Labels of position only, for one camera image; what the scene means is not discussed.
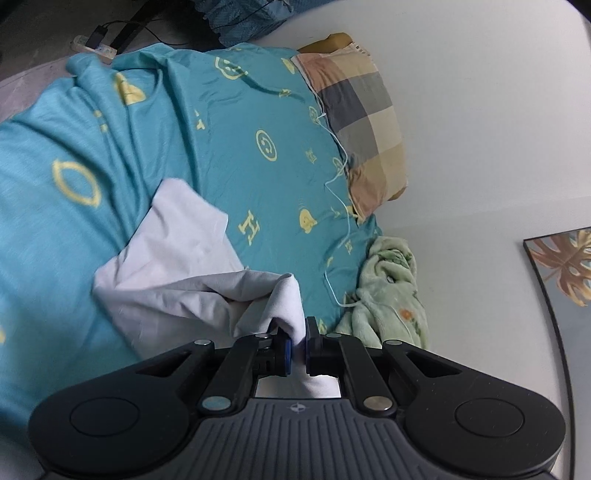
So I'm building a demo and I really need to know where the teal printed bedsheet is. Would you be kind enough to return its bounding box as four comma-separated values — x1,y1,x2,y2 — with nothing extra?
0,44,385,446

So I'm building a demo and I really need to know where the framed leaf picture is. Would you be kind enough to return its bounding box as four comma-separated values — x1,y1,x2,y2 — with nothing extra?
523,227,591,480

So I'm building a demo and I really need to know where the white charging cable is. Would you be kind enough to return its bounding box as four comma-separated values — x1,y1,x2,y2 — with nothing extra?
315,105,366,308

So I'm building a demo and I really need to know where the white power strip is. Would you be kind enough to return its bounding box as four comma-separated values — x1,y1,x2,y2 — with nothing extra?
71,34,119,64

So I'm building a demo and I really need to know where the black power adapter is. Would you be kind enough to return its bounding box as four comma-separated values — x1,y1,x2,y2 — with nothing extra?
85,25,110,49

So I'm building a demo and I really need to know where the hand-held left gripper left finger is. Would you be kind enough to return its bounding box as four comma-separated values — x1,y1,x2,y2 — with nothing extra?
134,329,294,415

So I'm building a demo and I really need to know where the plaid pillow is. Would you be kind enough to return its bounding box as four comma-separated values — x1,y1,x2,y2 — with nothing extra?
292,43,410,223

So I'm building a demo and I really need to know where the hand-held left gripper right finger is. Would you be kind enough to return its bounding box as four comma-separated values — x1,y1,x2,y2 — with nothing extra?
305,316,465,415

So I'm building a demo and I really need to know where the blue covered chair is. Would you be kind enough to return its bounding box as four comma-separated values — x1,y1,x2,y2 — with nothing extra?
191,0,297,48

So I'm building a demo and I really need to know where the green fleece blanket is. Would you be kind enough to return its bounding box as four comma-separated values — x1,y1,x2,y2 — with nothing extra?
334,236,431,350

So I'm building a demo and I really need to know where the white t-shirt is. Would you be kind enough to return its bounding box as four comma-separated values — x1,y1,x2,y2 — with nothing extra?
92,178,343,398

